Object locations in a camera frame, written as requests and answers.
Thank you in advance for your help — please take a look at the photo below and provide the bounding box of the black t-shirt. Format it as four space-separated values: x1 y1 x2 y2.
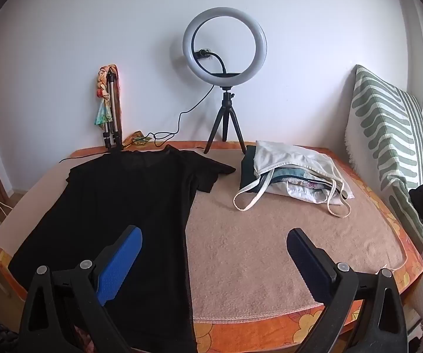
9 146 234 352

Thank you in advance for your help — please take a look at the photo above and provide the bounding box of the orange floral bed sheet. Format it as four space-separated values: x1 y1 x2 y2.
0 141 423 352

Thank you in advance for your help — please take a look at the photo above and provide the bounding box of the beige towel blanket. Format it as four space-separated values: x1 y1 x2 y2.
0 147 407 325

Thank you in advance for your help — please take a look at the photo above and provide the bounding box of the folded silver tripod stand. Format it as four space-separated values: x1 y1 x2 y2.
103 68 123 150

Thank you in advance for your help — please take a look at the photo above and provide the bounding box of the white canvas tote bag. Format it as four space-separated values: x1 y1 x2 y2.
233 141 354 218

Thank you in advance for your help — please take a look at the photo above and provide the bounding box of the small colourful fabric piece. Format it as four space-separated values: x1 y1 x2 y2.
123 131 152 147

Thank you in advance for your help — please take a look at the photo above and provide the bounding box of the green striped white pillow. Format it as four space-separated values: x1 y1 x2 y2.
344 64 423 320

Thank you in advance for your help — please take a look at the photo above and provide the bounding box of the colourful silk scarf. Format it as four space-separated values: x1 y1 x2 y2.
95 64 118 127

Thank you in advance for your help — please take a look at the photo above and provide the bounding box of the dark green folded garment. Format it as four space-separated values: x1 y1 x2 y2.
239 145 260 193

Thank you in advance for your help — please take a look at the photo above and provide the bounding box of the black mini tripod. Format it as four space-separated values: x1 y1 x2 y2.
204 87 246 154

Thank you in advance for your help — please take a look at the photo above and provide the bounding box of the black ring light cable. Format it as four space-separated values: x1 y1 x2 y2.
58 48 228 164

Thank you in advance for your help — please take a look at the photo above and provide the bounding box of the white ring light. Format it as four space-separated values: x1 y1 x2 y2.
182 7 267 87

